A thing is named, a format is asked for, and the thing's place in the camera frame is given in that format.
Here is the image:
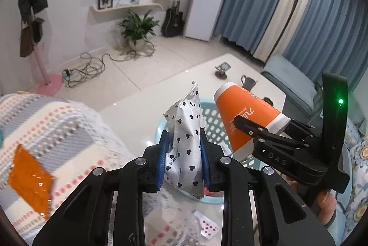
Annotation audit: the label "brown thermos bottle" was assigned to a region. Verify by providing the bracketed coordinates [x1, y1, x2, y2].
[263, 97, 274, 106]

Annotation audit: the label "green potted plant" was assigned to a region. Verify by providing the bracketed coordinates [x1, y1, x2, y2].
[118, 10, 159, 51]

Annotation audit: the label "dark grey mug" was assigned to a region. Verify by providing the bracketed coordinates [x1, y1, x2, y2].
[241, 75, 257, 91]

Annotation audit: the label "orange foil wrapper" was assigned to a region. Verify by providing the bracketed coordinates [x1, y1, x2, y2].
[8, 145, 54, 219]

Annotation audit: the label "blue curtains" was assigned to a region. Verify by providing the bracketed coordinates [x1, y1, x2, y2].
[214, 0, 367, 90]

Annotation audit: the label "teal plastic bag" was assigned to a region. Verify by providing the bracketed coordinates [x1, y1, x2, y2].
[0, 130, 3, 147]

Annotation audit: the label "pink coat stand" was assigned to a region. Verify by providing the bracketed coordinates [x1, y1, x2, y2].
[30, 12, 64, 97]

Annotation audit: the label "person's right hand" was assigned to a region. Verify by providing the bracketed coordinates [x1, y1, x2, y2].
[279, 172, 337, 227]

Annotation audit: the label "floral cushion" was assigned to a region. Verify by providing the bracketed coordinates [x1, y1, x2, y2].
[336, 136, 367, 245]

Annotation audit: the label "black acoustic guitar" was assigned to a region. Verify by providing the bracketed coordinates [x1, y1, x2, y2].
[161, 1, 184, 38]

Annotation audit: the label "white curved wall shelf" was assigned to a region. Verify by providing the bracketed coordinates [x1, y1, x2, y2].
[90, 2, 164, 13]

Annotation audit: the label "light blue plastic basket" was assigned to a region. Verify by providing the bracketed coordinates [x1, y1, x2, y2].
[155, 98, 264, 204]

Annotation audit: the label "black hanging bag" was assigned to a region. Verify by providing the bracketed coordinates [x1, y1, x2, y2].
[32, 17, 44, 43]

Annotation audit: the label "butterfly picture frame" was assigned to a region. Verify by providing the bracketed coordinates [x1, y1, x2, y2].
[98, 0, 114, 10]

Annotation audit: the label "black floor cables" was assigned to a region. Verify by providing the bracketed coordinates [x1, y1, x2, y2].
[61, 39, 156, 89]

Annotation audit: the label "white heart-patterned bag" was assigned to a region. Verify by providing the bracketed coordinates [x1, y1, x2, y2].
[164, 82, 206, 199]

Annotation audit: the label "striped woven blanket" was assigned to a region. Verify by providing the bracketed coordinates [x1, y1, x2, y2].
[0, 92, 188, 246]

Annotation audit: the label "brown hanging bag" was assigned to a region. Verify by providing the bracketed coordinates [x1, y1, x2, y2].
[19, 23, 34, 58]

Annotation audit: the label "playing card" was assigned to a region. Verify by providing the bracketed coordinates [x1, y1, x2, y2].
[193, 211, 220, 240]

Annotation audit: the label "phone stand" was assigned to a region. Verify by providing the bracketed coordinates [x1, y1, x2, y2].
[215, 62, 231, 80]

